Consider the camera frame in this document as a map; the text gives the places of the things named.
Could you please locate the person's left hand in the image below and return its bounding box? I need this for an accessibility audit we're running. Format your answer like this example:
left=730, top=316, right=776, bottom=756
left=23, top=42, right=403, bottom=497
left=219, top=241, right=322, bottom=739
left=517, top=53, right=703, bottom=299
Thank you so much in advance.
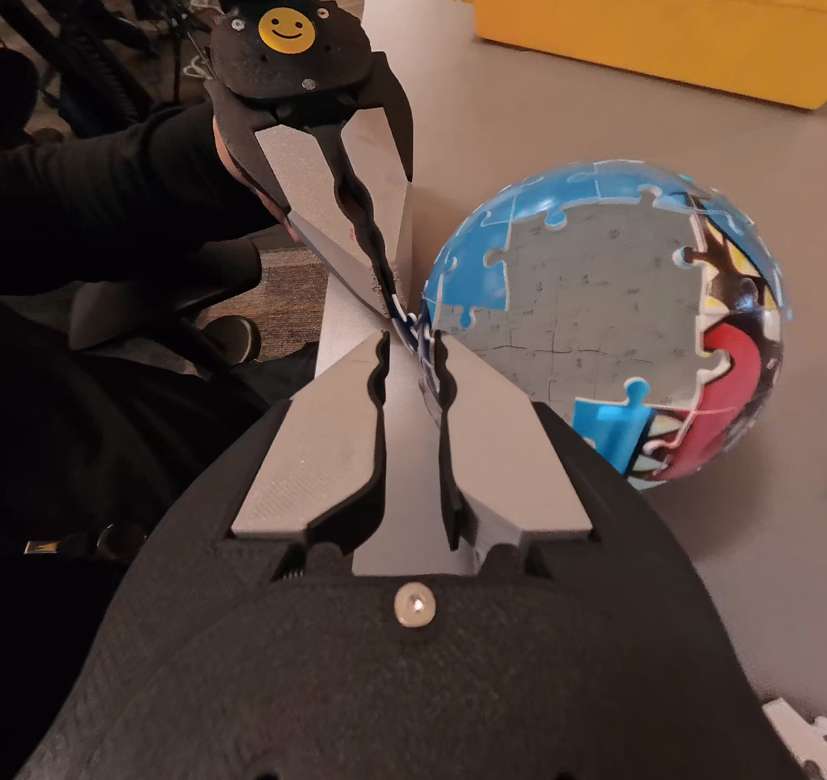
left=212, top=118, right=299, bottom=242

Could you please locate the blue puzzle ball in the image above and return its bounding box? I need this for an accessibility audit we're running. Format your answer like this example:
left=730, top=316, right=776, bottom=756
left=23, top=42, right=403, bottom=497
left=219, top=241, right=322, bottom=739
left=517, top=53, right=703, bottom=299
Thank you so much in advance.
left=417, top=158, right=792, bottom=491

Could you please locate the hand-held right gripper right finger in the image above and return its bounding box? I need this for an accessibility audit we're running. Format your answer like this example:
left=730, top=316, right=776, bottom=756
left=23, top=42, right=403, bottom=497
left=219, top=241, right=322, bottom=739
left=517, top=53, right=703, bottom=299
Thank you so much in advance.
left=432, top=329, right=594, bottom=575

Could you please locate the person's black shirt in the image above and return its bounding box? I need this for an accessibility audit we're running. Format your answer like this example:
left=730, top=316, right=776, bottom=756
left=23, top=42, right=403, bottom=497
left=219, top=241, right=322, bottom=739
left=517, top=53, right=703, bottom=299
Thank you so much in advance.
left=0, top=302, right=275, bottom=684

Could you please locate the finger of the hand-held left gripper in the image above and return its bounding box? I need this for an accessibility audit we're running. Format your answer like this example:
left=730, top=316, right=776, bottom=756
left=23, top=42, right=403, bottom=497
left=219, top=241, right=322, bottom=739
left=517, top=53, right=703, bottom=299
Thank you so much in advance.
left=336, top=105, right=416, bottom=316
left=254, top=122, right=398, bottom=322

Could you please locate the grey mesh office chair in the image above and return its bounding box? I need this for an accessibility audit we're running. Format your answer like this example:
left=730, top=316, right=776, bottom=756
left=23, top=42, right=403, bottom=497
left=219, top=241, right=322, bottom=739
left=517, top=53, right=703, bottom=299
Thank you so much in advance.
left=68, top=240, right=262, bottom=351

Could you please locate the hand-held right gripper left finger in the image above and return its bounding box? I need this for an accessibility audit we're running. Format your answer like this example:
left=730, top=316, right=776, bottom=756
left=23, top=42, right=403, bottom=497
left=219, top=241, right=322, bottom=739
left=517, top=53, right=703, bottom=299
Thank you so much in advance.
left=230, top=329, right=392, bottom=561

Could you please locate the black badge reel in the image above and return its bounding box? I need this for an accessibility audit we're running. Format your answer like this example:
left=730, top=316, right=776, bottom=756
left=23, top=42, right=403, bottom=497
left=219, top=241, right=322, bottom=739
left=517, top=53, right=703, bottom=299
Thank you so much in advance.
left=22, top=522, right=151, bottom=562

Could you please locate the yellow plastic bin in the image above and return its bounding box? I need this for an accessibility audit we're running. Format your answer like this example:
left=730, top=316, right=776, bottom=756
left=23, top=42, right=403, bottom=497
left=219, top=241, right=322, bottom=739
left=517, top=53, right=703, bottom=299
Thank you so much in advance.
left=450, top=0, right=827, bottom=110

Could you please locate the person's left forearm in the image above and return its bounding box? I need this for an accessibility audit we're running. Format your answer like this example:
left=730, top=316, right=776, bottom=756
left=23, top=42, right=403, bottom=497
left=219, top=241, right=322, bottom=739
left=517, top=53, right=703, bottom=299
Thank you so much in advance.
left=0, top=105, right=275, bottom=296

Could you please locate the white puzzle piece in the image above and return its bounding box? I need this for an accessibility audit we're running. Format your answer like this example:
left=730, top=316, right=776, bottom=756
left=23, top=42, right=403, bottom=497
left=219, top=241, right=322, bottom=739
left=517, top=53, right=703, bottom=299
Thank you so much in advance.
left=762, top=697, right=827, bottom=776

